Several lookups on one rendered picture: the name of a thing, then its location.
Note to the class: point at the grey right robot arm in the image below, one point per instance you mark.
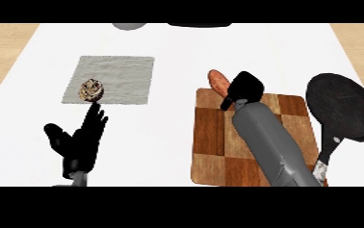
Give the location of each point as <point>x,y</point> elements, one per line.
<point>273,145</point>

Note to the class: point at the brown speckled cookie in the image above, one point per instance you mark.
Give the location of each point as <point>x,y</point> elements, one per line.
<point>91,90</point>

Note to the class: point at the checkered wooden cutting board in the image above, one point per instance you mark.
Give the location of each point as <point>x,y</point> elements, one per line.
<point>215,139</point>

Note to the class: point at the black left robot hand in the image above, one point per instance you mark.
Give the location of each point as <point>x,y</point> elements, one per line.
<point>84,139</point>

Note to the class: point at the black frying pan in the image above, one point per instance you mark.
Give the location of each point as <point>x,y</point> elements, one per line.
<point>340,106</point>

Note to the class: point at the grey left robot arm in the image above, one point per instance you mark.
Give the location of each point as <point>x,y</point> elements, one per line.
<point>79,179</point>

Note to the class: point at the grey round bowl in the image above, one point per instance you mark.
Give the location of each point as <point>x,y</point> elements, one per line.
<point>129,26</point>

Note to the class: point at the orange sweet potato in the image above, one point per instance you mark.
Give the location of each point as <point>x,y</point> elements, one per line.
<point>218,82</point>

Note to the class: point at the black flat appliance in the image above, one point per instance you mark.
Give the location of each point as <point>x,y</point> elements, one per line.
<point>199,24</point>

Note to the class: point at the grey cloth placemat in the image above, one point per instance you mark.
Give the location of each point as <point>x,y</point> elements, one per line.
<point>116,78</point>

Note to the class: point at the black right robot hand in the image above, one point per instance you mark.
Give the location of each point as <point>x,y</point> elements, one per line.
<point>246,87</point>

